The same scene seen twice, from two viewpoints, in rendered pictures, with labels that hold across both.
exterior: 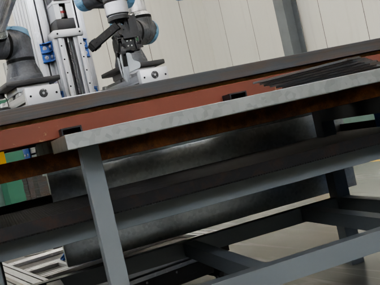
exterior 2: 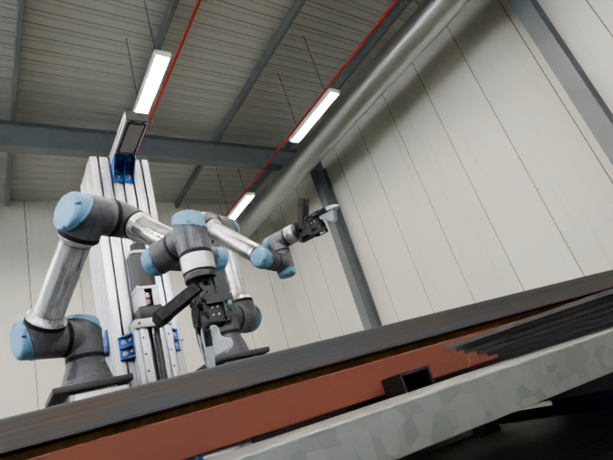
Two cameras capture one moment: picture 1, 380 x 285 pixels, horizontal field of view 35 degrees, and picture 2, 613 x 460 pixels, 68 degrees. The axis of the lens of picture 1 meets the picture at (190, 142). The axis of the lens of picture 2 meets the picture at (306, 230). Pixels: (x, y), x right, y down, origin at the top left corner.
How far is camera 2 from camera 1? 94 cm
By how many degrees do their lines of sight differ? 24
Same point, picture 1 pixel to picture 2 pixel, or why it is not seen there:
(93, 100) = (115, 409)
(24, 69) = (85, 369)
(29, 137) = not seen: outside the picture
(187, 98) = (316, 388)
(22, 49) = (87, 342)
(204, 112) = (406, 427)
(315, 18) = (393, 318)
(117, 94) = (171, 390)
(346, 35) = not seen: hidden behind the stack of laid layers
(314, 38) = not seen: hidden behind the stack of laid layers
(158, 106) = (258, 411)
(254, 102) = (532, 380)
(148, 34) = (250, 319)
